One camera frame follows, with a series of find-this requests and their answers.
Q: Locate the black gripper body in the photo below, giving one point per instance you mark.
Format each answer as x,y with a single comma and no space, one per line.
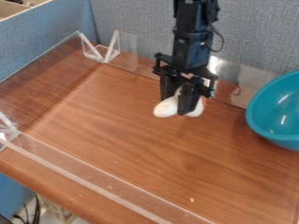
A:
199,73

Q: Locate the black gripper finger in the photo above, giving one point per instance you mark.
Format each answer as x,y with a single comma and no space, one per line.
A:
189,99
169,86

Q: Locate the white plush mushroom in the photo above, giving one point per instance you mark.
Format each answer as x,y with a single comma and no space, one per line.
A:
167,107

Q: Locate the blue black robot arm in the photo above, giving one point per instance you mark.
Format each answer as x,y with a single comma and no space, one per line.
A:
195,15

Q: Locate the blue plastic bowl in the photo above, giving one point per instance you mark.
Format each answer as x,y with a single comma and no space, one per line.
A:
272,111

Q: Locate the clear acrylic back barrier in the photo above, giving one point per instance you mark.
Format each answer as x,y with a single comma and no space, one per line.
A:
239,80

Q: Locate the clear acrylic barrier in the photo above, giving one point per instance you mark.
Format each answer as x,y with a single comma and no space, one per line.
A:
32,89
131,197
239,80

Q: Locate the clear acrylic left barrier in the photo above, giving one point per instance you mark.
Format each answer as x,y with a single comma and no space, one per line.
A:
32,89

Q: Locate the clear acrylic front barrier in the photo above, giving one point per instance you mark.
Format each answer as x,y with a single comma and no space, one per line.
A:
131,197

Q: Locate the blue partition with wooden top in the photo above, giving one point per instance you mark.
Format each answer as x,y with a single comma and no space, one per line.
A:
33,31

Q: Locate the clear acrylic corner bracket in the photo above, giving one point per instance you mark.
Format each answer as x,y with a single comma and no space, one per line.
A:
101,53

